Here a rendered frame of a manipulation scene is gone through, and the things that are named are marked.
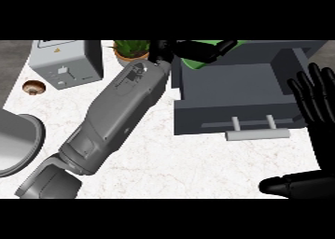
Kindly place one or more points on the green potted plant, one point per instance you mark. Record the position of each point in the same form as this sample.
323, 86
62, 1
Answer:
130, 49

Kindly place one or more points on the dark grey open drawer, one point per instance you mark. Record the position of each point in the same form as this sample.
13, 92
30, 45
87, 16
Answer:
229, 84

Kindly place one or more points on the dark grey drawer front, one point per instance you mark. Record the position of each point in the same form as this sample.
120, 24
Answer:
196, 115

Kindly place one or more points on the green cup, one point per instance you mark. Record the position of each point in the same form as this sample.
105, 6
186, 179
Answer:
192, 64

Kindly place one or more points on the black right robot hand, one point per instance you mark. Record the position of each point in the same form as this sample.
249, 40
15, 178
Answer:
325, 149

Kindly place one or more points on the grey metal pot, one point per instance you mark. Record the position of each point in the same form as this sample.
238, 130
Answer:
10, 143

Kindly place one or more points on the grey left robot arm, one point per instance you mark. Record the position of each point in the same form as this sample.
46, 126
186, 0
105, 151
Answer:
121, 105

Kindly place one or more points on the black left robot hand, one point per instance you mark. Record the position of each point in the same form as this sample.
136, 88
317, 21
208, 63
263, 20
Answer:
162, 49

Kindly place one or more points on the brown mushroom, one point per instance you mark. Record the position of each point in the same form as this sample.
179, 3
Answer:
33, 87

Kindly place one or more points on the dark grey cabinet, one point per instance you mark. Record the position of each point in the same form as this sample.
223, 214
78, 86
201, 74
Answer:
283, 47

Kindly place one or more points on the grey toaster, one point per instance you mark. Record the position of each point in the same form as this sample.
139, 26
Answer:
59, 62

